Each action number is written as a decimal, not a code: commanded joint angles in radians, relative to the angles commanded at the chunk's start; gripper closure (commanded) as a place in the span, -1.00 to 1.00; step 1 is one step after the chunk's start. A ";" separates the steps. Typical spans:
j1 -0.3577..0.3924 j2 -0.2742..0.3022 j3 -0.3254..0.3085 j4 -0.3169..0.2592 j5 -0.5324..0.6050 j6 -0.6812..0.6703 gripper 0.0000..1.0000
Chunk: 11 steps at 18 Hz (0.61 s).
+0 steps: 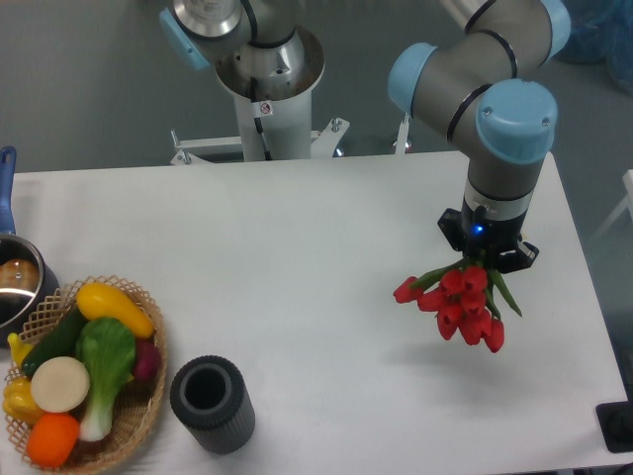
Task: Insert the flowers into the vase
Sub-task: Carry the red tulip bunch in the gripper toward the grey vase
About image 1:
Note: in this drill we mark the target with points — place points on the dark grey ribbed vase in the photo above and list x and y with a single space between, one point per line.
209 397

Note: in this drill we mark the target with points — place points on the red tulip bouquet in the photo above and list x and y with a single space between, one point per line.
461 296

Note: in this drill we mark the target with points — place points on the blue handled steel pot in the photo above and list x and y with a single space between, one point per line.
25 277

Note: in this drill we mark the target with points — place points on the yellow squash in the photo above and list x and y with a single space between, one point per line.
98 300

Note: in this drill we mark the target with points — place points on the green bok choy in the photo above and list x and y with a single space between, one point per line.
107 349

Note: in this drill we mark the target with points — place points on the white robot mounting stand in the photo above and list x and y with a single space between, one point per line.
268 130

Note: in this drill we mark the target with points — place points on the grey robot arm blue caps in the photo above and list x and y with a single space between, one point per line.
477 95

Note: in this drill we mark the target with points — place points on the cream round radish slice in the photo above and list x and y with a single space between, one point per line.
60 385

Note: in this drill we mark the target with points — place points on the woven wicker basket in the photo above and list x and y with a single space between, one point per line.
136 407

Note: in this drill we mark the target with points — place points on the yellow banana tip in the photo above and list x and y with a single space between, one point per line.
18 348

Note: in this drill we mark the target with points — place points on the blue plastic bag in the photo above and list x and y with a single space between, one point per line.
601 32

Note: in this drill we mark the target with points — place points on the purple red onion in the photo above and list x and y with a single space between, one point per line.
148 360

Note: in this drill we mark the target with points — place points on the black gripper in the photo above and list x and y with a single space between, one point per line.
469 230

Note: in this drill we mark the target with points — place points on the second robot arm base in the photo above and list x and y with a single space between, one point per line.
258 49

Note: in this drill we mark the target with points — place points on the black device at table edge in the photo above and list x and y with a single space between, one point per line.
615 421

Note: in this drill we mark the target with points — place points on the yellow bell pepper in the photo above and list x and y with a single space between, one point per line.
19 403

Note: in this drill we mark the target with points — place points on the dark green cucumber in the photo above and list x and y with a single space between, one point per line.
60 341

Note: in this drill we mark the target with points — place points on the white frame piece right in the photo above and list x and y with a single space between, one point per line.
622 207

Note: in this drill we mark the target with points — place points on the orange fruit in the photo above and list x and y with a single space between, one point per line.
52 439

